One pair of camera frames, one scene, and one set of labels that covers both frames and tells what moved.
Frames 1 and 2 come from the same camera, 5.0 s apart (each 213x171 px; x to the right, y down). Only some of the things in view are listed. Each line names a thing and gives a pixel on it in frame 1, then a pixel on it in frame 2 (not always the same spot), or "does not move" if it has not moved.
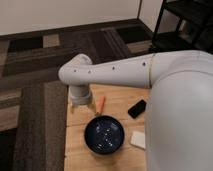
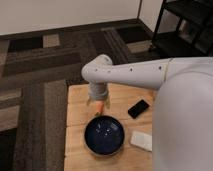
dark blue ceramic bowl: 104,135 does not move
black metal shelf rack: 195,30 does not move
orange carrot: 100,104 does not move
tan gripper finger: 92,106 → 108,103
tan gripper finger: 72,108 → 89,101
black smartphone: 137,109 does not move
